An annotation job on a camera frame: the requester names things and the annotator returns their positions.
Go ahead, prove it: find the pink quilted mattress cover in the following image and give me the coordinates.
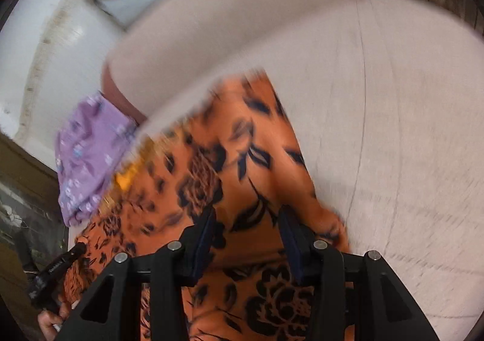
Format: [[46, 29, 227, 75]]
[[142, 0, 484, 341]]

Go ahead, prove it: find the purple floral cloth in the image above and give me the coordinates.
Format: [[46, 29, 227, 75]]
[[55, 92, 137, 227]]

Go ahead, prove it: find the person left hand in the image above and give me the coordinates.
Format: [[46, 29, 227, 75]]
[[38, 295, 80, 341]]

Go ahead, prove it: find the orange black floral blouse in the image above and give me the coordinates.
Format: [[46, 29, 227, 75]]
[[64, 72, 349, 340]]

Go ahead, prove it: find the brown wooden glass door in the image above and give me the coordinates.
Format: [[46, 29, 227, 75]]
[[1, 134, 67, 340]]

